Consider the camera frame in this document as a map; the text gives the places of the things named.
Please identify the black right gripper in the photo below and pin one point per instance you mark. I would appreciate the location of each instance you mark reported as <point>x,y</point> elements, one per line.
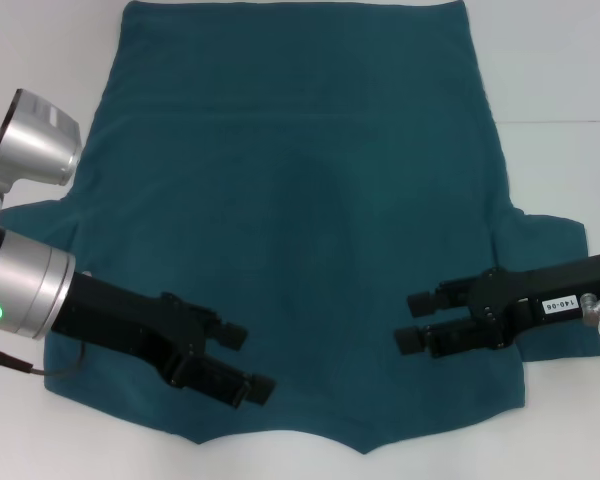
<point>530,295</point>

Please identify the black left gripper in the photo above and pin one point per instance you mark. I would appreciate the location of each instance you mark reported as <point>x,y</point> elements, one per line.
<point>130,320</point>

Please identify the blue t-shirt with white print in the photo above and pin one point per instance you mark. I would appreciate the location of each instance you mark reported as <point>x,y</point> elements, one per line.
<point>305,200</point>

